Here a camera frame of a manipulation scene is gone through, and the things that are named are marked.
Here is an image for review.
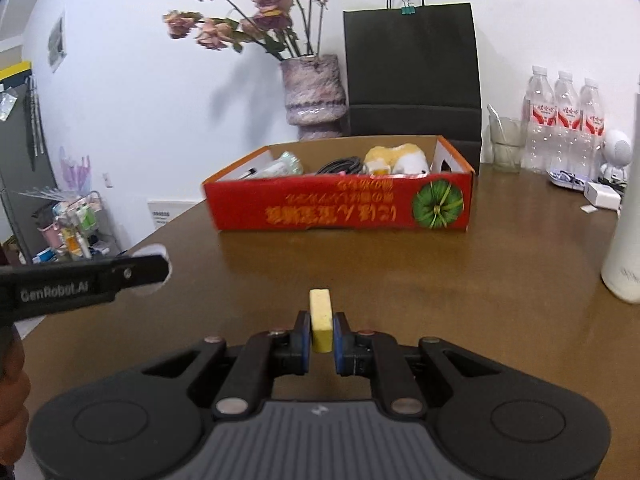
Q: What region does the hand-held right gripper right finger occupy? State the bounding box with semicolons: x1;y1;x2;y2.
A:
332;311;502;419

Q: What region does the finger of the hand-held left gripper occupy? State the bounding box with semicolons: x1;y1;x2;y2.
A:
94;254;170;295

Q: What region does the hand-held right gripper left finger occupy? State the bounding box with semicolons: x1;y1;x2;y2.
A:
142;311;312;420

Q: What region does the yellow eraser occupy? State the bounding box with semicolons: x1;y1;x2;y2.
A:
309;287;335;354

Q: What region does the white round item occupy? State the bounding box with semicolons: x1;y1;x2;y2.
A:
131;243;173;295

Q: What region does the red cardboard box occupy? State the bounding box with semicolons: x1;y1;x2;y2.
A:
201;135;476;234

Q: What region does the brown wooden desktop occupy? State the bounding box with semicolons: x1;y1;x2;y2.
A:
14;136;640;480

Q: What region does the person's left hand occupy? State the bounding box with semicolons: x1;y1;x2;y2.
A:
0;327;28;466

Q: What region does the metal storage rack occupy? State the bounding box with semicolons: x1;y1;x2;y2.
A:
20;190;121;263

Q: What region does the purple plastic bag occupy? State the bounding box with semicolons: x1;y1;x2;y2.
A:
59;147;92;193

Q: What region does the dark grey cabinet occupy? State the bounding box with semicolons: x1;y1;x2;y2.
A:
0;60;58;261

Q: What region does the white and green bottle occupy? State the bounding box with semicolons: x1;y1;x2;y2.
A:
256;152;305;178

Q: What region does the yellow and white plush toy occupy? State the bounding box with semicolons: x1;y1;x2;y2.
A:
362;144;431;177

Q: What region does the pink marbled vase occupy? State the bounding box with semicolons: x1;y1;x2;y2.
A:
279;54;348;142

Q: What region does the clear glass cup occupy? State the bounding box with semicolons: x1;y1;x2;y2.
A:
487;105;526;175

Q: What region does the blue and white tray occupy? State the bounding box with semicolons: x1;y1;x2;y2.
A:
546;169;587;192

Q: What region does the black paper bag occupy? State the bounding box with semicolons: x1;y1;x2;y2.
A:
342;0;483;163

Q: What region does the dried pink flower bouquet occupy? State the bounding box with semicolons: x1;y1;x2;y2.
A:
162;0;337;62

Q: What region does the clear water bottle red label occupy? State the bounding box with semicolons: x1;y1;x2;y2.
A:
550;71;583;176
521;65;558;175
577;78;608;181

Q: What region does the white charger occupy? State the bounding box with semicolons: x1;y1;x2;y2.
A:
584;181;623;209

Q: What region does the white insulated bottle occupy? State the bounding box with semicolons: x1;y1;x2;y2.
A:
600;91;640;304

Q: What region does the white robot toy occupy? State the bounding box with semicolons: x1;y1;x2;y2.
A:
597;130;635;192

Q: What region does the white wall box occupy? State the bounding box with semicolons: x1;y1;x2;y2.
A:
147;199;202;235

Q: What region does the black cable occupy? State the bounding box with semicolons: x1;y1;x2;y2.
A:
315;156;366;177

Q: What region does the grey wall panel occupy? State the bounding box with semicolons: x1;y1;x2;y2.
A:
48;10;68;72

